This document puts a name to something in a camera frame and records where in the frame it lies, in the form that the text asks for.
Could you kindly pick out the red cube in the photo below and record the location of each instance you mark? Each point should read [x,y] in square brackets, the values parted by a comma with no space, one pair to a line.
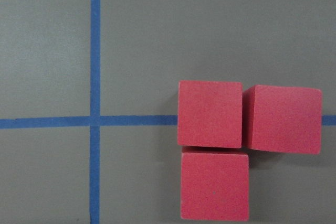
[214,184]
[210,114]

